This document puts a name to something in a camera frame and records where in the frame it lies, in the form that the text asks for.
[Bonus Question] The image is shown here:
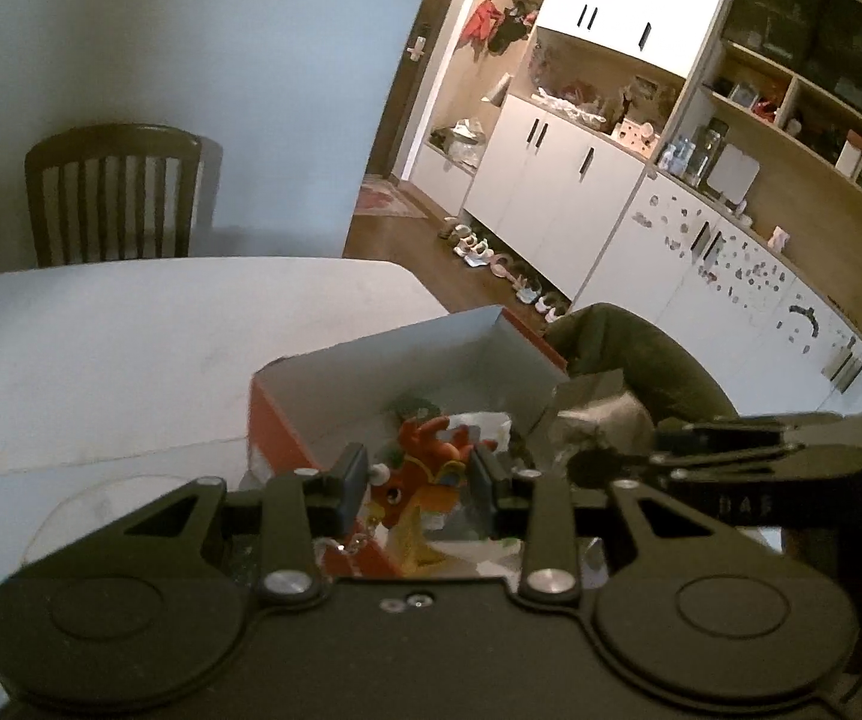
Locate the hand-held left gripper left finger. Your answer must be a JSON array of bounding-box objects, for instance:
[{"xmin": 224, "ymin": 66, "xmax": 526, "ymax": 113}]
[{"xmin": 123, "ymin": 442, "xmax": 370, "ymax": 605}]

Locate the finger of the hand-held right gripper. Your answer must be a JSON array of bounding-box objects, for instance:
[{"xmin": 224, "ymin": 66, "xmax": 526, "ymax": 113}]
[
  {"xmin": 656, "ymin": 412, "xmax": 862, "ymax": 445},
  {"xmin": 569, "ymin": 444, "xmax": 862, "ymax": 490}
]

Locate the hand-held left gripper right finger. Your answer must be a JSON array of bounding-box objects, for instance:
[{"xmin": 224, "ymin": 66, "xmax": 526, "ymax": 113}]
[{"xmin": 470, "ymin": 444, "xmax": 709, "ymax": 605}]

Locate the red dragon toy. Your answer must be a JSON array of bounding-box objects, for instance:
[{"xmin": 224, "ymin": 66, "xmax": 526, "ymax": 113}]
[{"xmin": 337, "ymin": 414, "xmax": 503, "ymax": 571}]

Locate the red shoebox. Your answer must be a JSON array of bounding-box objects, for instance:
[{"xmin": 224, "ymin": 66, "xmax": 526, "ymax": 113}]
[{"xmin": 247, "ymin": 305, "xmax": 574, "ymax": 578}]

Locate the green upholstered chair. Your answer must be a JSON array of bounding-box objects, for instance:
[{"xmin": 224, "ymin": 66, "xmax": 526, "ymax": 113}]
[{"xmin": 546, "ymin": 302, "xmax": 739, "ymax": 421}]

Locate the row of shoes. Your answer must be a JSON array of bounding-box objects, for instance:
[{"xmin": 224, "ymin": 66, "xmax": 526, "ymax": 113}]
[{"xmin": 438, "ymin": 214, "xmax": 570, "ymax": 323}]

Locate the white rounded board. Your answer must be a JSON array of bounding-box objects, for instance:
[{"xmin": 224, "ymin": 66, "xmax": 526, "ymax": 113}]
[{"xmin": 708, "ymin": 144, "xmax": 762, "ymax": 203}]

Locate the patterned floor rug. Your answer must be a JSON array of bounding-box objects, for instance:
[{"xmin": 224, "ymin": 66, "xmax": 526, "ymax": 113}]
[{"xmin": 352, "ymin": 184, "xmax": 432, "ymax": 220}]

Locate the brown wooden chair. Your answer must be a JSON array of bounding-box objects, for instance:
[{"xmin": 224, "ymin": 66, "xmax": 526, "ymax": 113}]
[{"xmin": 24, "ymin": 124, "xmax": 203, "ymax": 269}]

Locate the black hanging garment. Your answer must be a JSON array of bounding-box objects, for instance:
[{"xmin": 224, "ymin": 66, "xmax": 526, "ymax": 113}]
[{"xmin": 486, "ymin": 4, "xmax": 540, "ymax": 53}]

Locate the red hanging garment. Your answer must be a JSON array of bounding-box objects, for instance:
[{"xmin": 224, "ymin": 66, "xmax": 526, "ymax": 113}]
[{"xmin": 462, "ymin": 0, "xmax": 503, "ymax": 50}]

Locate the white wall cabinet unit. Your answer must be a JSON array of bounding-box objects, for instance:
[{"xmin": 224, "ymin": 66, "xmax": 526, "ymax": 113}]
[{"xmin": 401, "ymin": 0, "xmax": 862, "ymax": 421}]

